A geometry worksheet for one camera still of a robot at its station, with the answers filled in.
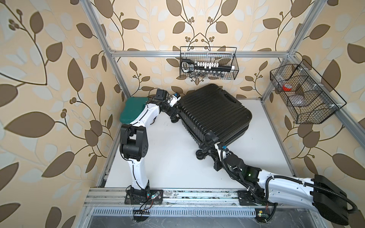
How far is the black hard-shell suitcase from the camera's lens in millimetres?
785

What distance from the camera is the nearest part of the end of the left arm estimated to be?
28.3 inches

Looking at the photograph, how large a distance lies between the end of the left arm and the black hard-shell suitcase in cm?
4
